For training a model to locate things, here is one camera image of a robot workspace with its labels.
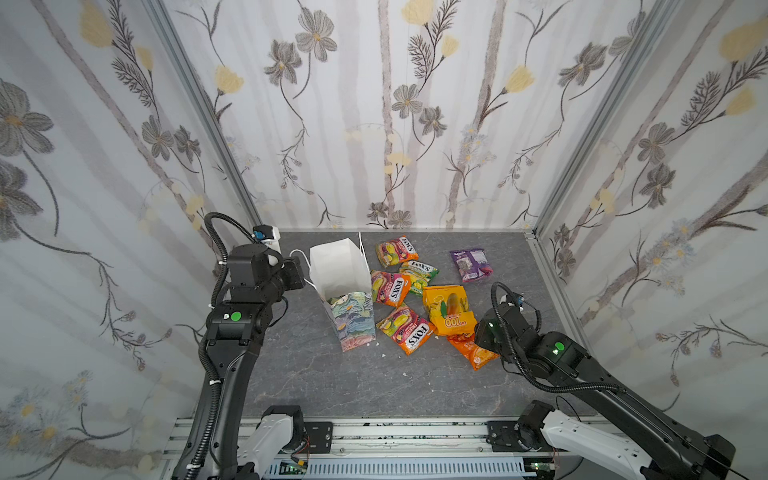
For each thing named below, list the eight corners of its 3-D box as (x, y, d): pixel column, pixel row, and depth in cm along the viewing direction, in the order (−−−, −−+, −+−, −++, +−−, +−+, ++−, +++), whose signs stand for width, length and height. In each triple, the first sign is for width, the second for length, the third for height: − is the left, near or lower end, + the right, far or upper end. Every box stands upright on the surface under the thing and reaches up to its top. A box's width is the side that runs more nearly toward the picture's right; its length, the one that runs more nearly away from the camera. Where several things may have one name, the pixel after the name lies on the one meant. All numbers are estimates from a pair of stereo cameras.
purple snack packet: (462, 283, 107) (464, 277, 104) (452, 255, 116) (454, 249, 113) (492, 279, 109) (495, 273, 106) (479, 252, 117) (482, 245, 114)
